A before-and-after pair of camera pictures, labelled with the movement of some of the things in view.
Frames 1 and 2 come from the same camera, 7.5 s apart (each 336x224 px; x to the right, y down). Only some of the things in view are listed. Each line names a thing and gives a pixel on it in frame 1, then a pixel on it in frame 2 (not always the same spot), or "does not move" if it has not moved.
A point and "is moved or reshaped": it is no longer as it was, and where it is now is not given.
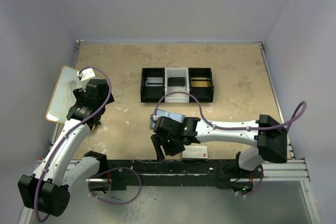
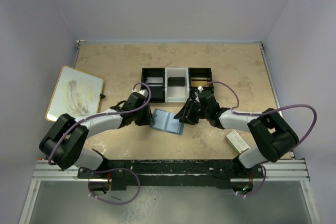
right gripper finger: x=156 y=140 → x=189 y=112
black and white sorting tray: x=156 y=82 does not move
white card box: x=195 y=151 is moved or reshaped
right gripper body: x=163 y=145 → x=192 y=111
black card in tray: x=176 y=82 does not move
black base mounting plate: x=223 y=173 does not move
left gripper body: x=77 y=94 → x=143 y=116
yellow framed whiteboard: x=63 y=98 does not move
